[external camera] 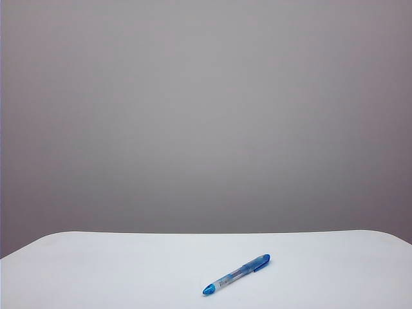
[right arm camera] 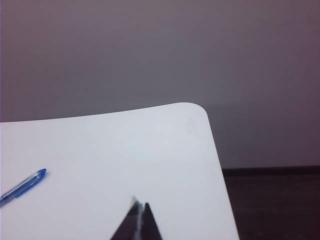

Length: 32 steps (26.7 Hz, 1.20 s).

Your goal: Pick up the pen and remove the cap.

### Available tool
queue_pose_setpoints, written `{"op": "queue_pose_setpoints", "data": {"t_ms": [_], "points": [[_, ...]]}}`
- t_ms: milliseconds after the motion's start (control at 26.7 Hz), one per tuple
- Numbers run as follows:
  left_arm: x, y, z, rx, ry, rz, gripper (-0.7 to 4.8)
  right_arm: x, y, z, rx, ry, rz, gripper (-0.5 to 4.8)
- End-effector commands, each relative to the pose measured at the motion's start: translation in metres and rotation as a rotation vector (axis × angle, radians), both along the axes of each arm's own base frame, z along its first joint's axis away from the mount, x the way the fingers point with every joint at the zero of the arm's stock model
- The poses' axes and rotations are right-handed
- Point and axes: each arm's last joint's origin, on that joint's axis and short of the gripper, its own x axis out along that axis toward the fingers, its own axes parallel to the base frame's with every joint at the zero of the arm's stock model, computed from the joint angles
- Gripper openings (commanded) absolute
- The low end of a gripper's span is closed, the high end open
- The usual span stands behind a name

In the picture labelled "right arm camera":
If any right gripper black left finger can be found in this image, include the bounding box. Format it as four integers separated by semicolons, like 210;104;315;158
109;196;144;240

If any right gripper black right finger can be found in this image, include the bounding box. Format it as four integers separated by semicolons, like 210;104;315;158
141;202;164;240

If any blue ballpoint pen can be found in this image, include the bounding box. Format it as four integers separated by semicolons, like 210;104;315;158
13;168;48;200
0;190;17;207

